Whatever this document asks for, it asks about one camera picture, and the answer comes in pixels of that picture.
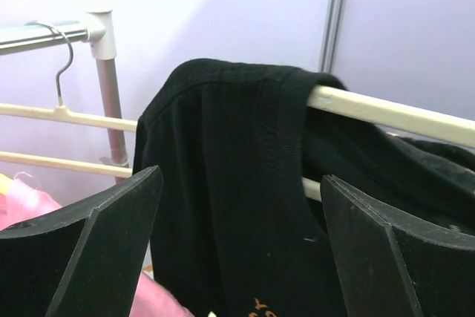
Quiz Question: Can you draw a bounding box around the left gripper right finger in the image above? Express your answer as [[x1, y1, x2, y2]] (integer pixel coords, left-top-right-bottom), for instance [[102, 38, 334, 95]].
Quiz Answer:
[[321, 176, 474, 317]]

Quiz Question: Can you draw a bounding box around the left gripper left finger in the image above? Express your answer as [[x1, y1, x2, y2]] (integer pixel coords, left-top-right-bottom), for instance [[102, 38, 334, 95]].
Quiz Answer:
[[0, 166, 164, 317]]

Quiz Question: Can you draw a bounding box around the white hanger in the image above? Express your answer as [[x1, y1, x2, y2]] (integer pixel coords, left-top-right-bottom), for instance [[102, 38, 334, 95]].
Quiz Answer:
[[0, 22, 139, 179]]

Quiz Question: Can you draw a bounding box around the black t shirt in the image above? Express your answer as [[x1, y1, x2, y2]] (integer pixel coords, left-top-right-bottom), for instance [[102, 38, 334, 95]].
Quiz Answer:
[[134, 59, 474, 316]]

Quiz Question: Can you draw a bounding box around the wooden hanger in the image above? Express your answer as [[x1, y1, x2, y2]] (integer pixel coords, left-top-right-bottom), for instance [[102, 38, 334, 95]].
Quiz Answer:
[[292, 85, 474, 208]]

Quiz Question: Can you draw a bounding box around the metal clothes rack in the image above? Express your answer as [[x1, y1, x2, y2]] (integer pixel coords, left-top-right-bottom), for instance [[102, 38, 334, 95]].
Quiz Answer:
[[0, 10, 131, 168]]

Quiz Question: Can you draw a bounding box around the pink t shirt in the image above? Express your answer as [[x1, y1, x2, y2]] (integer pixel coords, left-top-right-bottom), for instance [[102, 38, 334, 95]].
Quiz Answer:
[[0, 171, 197, 317]]

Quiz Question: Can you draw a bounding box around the yellow hanger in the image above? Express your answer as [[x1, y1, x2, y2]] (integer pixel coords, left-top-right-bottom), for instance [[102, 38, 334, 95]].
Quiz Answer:
[[0, 174, 14, 196]]

